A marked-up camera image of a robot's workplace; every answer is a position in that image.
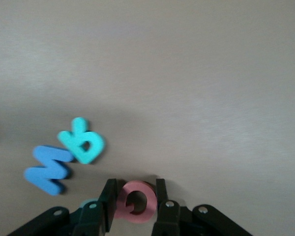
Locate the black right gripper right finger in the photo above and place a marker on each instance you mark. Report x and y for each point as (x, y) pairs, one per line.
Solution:
(162, 194)

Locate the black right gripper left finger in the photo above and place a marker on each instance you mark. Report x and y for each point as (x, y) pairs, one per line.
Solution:
(110, 196)

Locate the red foam letter G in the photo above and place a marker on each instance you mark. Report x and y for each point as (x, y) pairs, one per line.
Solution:
(148, 196)

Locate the blue foam letter M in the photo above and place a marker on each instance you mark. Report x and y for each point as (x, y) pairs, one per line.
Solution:
(49, 169)

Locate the teal foam letter b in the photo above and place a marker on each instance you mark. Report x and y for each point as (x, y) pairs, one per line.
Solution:
(71, 140)

